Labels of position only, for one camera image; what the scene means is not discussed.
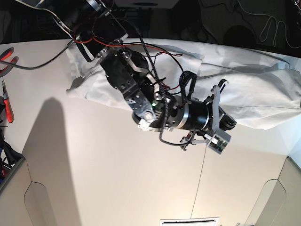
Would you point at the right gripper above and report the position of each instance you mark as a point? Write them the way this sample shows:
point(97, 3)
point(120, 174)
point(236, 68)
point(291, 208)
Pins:
point(203, 119)

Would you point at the white t-shirt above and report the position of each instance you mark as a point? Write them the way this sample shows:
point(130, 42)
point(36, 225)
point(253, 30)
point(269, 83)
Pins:
point(263, 90)

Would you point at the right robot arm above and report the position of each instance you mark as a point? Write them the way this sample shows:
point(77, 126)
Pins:
point(99, 36)

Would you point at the grey bin left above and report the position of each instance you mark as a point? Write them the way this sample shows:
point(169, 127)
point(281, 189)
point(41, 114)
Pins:
point(10, 162)

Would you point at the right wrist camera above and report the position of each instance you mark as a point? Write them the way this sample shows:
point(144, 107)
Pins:
point(219, 141)

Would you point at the red handled screwdriver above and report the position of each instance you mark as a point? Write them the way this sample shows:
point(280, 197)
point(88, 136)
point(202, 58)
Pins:
point(8, 110)

